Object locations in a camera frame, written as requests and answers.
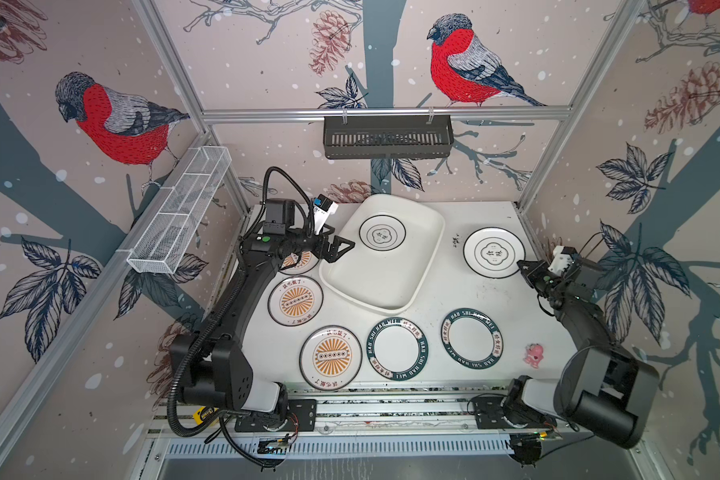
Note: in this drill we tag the orange sunburst plate back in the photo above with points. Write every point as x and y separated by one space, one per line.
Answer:
299 263

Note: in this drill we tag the orange sunburst plate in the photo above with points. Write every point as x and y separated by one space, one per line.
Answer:
330 358
299 263
295 301

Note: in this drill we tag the yellow tape measure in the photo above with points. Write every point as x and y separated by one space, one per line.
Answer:
204 415

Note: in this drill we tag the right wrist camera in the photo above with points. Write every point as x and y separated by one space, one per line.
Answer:
565 261

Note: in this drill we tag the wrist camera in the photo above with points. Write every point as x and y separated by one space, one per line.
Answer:
322 207
565 261

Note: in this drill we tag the black hanging wire basket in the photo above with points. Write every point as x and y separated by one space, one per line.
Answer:
388 137

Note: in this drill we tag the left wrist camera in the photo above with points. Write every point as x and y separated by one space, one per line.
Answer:
322 207

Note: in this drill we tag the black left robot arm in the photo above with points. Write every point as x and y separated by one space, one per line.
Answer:
211 375

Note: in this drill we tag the orange sunburst plate middle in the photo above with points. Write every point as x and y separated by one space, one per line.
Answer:
295 301

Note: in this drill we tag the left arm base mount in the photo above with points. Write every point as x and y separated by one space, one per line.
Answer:
295 416

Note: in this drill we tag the orange sunburst plate front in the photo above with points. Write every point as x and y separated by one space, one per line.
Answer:
330 358

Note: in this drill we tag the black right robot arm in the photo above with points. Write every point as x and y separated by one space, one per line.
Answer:
602 387

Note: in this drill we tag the pink bear toy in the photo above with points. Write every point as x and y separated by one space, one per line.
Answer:
534 355

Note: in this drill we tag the aluminium frame crossbar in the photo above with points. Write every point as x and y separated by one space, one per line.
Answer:
530 113

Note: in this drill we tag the white plastic bin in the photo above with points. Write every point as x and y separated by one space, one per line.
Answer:
386 282

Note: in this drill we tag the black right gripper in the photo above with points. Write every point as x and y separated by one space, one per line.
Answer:
540 267

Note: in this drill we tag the white flower plate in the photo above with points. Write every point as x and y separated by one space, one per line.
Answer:
493 252
382 233

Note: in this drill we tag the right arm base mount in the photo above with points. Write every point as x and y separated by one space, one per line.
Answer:
493 411

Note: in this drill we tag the white mesh wall shelf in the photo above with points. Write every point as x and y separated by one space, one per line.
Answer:
169 233

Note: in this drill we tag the green rim plate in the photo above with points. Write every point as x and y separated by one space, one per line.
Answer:
472 339
397 349

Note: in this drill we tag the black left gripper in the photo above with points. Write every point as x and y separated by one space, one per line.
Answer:
322 253

